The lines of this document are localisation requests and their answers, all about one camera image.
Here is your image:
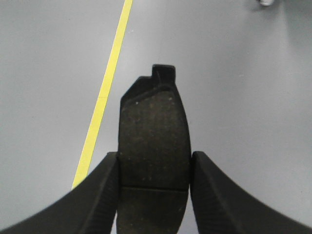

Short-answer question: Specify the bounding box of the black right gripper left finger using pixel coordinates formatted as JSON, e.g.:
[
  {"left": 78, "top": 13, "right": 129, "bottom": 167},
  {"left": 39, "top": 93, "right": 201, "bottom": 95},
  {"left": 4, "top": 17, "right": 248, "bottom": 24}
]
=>
[{"left": 1, "top": 152, "right": 119, "bottom": 234}]

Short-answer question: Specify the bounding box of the grey brake pad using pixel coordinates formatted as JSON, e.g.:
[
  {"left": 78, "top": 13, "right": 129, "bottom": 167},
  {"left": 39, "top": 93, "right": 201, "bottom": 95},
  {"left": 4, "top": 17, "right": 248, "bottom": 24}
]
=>
[{"left": 117, "top": 64, "right": 191, "bottom": 234}]

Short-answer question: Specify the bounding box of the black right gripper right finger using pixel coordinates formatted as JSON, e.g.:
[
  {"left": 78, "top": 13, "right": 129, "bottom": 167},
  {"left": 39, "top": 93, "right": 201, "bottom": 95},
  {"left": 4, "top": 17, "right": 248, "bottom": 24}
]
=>
[{"left": 191, "top": 151, "right": 312, "bottom": 234}]

